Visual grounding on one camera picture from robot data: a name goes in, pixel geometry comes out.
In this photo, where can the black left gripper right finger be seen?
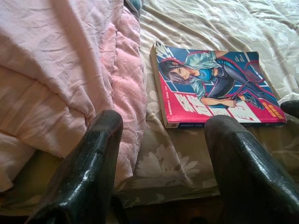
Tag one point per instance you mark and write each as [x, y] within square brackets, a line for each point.
[245, 182]

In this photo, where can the bed with beige floral sheet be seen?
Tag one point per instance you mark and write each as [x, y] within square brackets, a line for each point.
[210, 23]

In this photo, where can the colourful manga book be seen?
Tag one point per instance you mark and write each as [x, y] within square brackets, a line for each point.
[210, 88]

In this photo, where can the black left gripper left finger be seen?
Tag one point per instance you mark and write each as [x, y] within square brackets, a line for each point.
[88, 175]

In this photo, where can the pink cartoon print blanket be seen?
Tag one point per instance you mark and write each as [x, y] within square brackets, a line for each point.
[58, 70]

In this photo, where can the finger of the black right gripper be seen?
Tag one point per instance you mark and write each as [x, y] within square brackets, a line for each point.
[292, 109]

